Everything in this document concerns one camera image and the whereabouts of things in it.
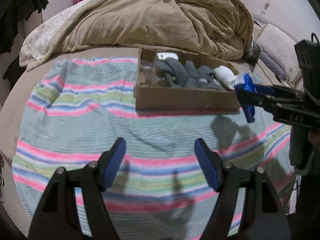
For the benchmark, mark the blue tissue pack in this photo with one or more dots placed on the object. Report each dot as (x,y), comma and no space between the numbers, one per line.
(244,88)

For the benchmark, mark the striped colourful towel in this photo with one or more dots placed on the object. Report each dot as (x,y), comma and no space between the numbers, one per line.
(80,107)

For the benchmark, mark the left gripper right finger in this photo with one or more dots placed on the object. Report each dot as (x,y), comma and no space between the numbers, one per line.
(262,217)

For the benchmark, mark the grey knitted sock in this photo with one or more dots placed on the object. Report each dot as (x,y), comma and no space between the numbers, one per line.
(179,75)

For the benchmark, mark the dark grey sock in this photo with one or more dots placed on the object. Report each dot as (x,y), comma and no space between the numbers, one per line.
(206,79)

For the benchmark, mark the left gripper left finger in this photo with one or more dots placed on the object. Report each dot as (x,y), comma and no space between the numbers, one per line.
(56,216)

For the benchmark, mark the black clothes pile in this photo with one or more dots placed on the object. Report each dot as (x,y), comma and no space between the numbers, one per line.
(12,12)

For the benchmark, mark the clear snack bag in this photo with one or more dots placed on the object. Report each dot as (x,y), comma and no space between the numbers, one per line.
(153,76)

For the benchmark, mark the open cardboard box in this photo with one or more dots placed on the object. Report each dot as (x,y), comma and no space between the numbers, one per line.
(182,99)

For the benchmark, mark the white floral bedsheet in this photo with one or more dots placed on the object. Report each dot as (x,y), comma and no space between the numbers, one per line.
(36,44)

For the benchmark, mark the beige crumpled duvet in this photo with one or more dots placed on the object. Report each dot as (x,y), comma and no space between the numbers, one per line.
(221,29)

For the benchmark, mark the white floral cushion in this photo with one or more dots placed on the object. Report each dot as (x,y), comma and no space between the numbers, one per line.
(281,48)

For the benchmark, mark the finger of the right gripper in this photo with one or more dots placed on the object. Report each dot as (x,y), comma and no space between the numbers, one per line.
(294,112)
(280,91)

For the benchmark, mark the white socks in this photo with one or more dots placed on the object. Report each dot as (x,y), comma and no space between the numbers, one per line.
(225,76)

